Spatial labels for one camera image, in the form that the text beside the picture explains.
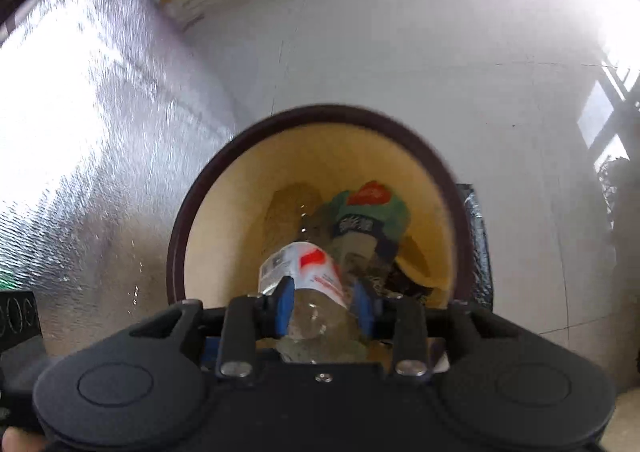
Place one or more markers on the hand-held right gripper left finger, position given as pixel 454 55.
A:
pixel 285 304

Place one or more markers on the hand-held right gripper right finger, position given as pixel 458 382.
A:
pixel 364 310

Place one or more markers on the silver foil sheet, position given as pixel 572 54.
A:
pixel 100 131

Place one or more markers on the clear plastic bottle white label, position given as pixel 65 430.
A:
pixel 320 327

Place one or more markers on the person's left hand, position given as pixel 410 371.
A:
pixel 17 442

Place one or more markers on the yellow trash bin dark rim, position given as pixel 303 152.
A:
pixel 235 176

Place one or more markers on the teal white plastic bag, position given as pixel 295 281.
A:
pixel 387 217

